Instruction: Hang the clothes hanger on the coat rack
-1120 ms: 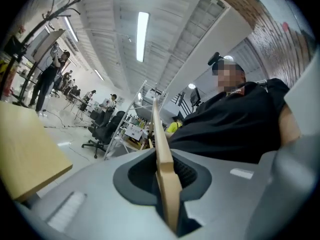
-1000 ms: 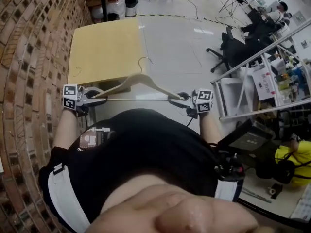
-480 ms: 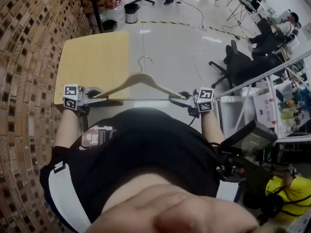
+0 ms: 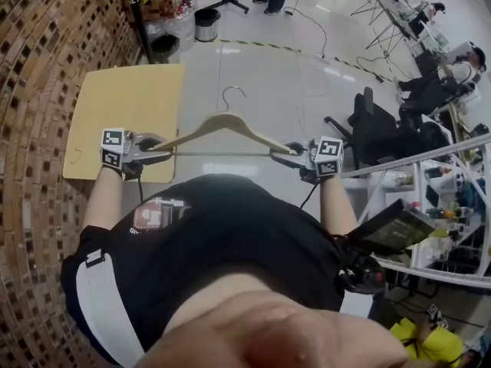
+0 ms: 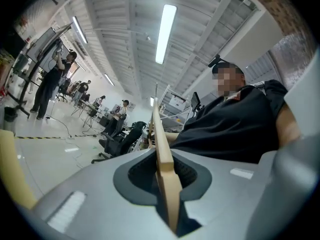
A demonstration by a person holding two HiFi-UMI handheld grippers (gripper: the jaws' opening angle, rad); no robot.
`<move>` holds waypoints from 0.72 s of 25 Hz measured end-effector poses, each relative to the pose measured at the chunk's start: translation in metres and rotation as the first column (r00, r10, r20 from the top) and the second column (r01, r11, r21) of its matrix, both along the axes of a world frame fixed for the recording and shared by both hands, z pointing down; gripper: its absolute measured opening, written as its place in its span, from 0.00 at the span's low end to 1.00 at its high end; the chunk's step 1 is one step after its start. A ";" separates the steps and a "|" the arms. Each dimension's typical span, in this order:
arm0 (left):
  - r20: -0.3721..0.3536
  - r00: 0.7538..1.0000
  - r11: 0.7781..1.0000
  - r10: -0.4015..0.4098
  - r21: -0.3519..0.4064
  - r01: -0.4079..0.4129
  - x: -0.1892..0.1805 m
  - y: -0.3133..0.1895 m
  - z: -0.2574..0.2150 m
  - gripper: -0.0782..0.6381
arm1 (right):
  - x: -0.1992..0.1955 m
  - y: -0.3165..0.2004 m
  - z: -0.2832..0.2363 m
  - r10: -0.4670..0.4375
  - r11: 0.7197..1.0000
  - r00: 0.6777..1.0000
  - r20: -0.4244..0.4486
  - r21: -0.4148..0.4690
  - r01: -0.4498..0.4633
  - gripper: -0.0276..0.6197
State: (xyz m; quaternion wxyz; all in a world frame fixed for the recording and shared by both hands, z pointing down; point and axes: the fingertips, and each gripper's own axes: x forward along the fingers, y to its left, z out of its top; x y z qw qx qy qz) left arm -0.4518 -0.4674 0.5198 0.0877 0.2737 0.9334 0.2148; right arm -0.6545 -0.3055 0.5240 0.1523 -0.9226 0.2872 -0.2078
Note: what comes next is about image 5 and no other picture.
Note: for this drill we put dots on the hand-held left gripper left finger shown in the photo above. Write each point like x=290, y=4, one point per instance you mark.
x=100, y=204

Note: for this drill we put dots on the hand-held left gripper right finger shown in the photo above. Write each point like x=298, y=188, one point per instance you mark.
x=225, y=196

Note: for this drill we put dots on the wooden clothes hanger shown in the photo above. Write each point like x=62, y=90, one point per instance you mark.
x=163, y=146

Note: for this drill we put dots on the person's left forearm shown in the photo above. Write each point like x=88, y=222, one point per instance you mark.
x=287, y=124

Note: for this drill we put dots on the white metal shelf rack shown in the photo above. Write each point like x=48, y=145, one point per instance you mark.
x=175, y=109

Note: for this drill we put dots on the black office chair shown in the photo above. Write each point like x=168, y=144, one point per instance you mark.
x=117, y=144

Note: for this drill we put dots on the person's black shirt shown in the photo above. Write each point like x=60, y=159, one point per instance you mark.
x=230, y=129

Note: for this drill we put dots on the folding table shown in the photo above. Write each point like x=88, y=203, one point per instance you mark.
x=86, y=107

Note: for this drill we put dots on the small black monitor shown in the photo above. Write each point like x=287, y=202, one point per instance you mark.
x=196, y=100

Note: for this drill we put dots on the white cardboard box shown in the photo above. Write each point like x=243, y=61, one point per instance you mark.
x=178, y=101

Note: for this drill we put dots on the person's head with black cap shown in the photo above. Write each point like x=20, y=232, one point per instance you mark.
x=228, y=77

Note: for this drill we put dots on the black waste bin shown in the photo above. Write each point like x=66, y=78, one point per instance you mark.
x=10, y=117

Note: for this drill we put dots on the long ceiling light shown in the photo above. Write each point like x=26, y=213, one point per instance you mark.
x=80, y=30
x=109, y=79
x=165, y=34

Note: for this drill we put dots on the large screen on black stand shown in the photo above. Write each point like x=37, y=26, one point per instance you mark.
x=43, y=46

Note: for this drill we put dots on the black head camera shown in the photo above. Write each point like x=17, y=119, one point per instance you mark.
x=215, y=60

